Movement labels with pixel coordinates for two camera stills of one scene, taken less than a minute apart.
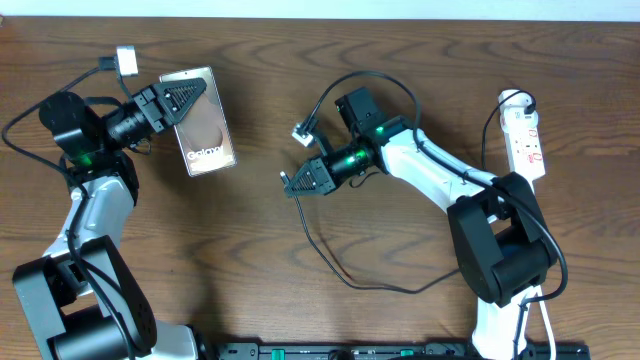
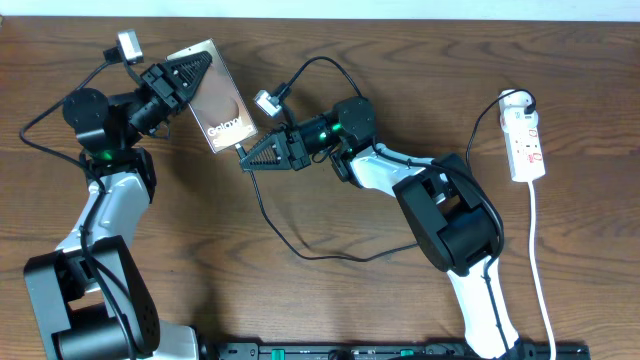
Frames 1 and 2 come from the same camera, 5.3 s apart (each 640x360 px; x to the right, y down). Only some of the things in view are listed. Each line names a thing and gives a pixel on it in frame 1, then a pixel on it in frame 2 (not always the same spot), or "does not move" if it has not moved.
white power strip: (523, 136) does not move
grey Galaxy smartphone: (203, 135) → (216, 102)
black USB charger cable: (530, 109) → (368, 252)
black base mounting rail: (386, 351) does not move
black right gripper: (324, 179) → (290, 150)
